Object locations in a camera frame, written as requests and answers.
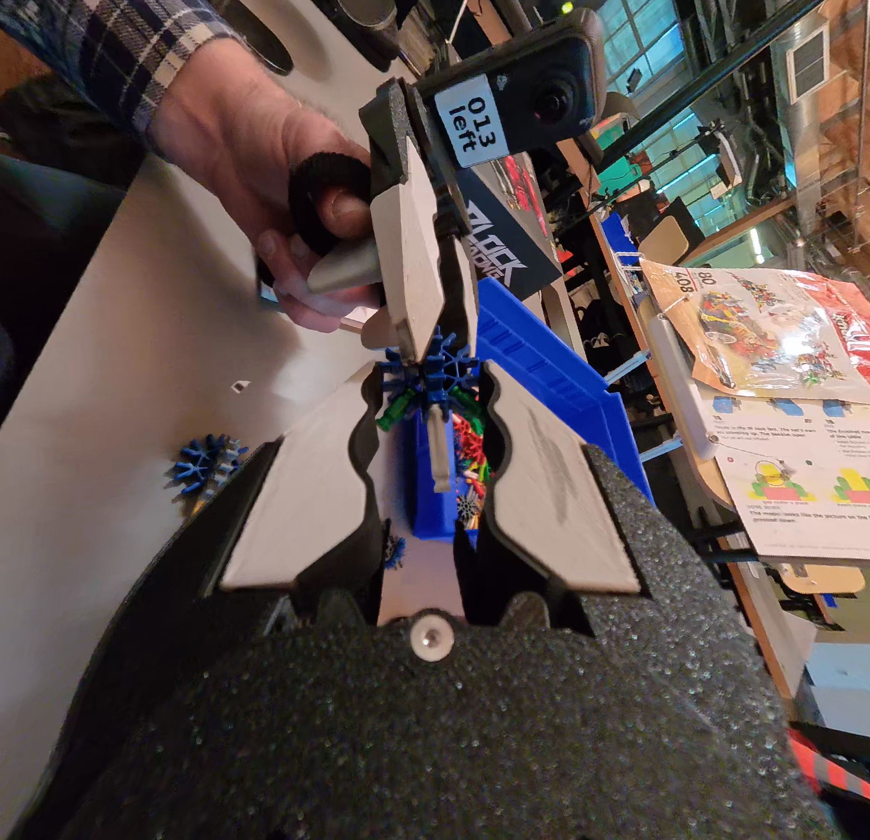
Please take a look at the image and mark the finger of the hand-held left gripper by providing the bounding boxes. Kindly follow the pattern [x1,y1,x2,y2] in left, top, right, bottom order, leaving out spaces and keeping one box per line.
[370,140,447,363]
[442,242,481,363]

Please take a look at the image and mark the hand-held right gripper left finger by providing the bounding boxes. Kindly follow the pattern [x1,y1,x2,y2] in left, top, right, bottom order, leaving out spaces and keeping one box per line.
[221,362,386,601]

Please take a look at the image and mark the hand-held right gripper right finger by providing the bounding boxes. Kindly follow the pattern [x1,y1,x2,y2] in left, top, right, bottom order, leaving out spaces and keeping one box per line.
[480,362,644,601]

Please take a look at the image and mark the blue bin of toy parts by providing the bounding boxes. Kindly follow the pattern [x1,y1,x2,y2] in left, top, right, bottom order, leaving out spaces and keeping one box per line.
[404,276,655,542]

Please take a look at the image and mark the blue grey snowflake connector cluster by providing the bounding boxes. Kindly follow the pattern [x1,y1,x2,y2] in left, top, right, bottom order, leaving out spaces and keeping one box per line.
[170,434,249,497]

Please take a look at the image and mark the white plastic rod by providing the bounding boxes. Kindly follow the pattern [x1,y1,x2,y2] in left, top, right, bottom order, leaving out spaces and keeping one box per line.
[425,405,455,494]

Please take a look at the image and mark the person's left hand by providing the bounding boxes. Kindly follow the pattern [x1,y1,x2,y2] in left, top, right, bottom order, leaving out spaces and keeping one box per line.
[146,38,383,336]

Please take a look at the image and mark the black printed box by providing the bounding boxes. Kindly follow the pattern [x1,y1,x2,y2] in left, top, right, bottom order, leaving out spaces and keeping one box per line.
[455,154,565,300]

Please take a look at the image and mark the pile of colourful toy pieces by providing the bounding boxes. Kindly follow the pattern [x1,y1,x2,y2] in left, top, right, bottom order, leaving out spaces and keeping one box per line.
[445,412,493,531]

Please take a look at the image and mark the black stand foot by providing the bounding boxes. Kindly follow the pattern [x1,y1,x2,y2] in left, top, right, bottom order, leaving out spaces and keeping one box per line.
[319,0,402,73]
[211,0,295,76]

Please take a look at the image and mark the bagged instruction sheets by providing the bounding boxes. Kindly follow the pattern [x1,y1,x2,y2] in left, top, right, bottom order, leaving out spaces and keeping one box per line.
[635,256,870,596]

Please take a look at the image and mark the white instruction sheet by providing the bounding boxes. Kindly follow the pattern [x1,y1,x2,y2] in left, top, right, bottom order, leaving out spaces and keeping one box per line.
[707,391,870,562]

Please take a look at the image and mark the clear bag of toy parts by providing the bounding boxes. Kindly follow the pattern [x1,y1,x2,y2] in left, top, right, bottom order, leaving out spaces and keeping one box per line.
[639,259,870,406]

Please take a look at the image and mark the black metal pole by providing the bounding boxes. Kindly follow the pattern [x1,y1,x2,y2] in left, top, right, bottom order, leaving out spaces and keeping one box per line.
[598,0,864,171]

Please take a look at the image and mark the silver air duct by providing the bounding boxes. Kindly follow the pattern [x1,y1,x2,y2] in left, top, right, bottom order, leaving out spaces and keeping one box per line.
[758,0,844,216]

